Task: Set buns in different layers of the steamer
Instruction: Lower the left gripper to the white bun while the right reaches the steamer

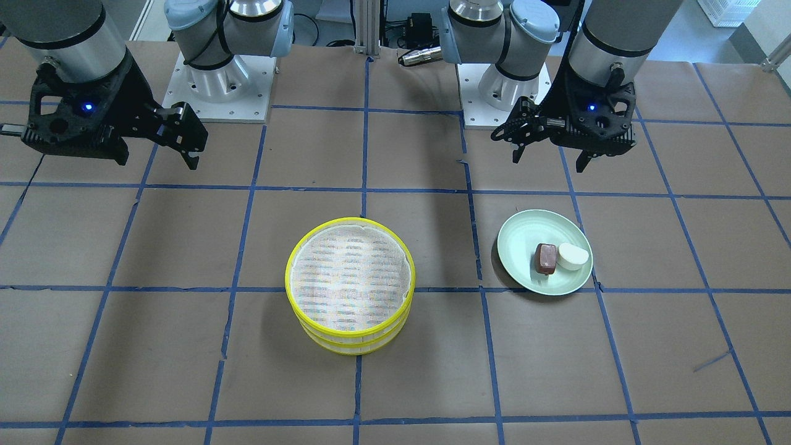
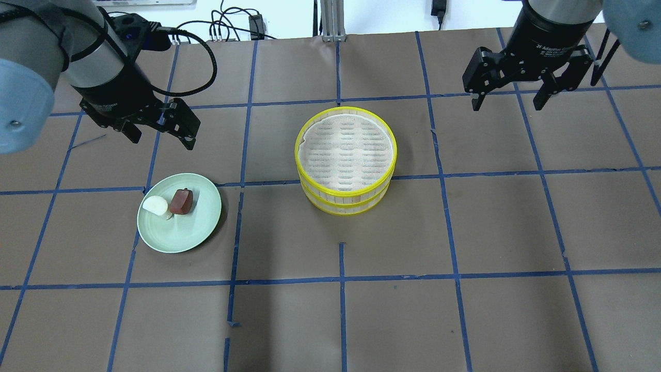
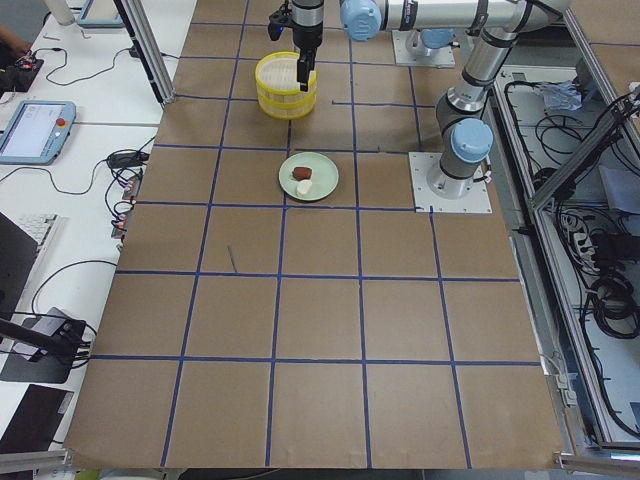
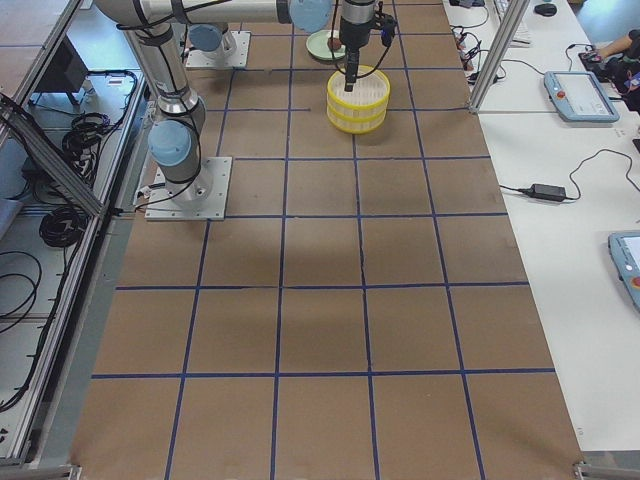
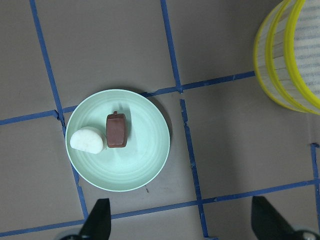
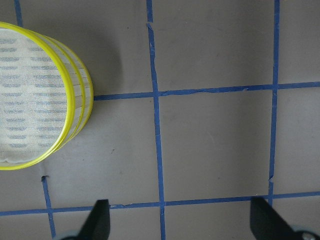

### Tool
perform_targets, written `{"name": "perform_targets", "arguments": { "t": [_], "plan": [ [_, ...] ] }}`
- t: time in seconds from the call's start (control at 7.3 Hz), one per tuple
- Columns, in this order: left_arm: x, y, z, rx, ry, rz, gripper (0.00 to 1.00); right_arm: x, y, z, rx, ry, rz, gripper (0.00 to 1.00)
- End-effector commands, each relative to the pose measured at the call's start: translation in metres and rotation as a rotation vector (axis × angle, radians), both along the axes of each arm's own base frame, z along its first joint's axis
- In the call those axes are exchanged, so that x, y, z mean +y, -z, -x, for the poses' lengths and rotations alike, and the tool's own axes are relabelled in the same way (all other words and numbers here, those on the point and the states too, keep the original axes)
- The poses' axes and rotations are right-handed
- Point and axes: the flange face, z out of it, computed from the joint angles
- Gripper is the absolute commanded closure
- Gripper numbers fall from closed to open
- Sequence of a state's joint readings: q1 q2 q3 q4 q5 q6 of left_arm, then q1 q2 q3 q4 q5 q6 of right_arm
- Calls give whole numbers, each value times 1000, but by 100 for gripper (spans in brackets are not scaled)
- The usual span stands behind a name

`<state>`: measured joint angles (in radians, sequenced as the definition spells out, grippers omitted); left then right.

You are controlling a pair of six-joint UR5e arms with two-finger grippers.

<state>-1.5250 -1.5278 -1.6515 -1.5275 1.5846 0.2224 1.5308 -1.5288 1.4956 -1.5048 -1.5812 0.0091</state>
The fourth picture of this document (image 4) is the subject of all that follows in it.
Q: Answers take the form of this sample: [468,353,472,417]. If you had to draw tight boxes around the yellow steamer layer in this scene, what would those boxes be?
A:
[327,65,391,115]
[326,105,386,135]

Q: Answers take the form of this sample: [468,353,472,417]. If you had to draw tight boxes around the black power adapter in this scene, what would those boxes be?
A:
[517,183,567,202]

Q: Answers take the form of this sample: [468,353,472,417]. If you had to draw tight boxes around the aluminium frame post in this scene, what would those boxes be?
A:
[468,25,511,114]

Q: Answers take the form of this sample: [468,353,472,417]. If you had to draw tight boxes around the green round plate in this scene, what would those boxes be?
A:
[306,30,346,62]

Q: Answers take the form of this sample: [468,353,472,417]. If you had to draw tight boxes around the white keyboard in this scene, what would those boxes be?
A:
[492,0,532,48]

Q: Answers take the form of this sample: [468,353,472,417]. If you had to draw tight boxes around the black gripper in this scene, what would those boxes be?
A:
[339,0,397,92]

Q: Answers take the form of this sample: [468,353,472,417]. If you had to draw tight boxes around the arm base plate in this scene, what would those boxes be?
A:
[144,157,232,221]
[186,31,251,70]

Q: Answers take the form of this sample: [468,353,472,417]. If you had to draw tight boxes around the brown bun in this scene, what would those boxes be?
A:
[327,37,342,52]

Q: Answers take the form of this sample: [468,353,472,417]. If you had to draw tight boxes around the blue teach pendant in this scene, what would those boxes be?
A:
[543,71,620,123]
[608,231,640,309]

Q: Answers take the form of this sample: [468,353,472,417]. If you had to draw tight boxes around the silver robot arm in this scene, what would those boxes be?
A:
[97,1,397,209]

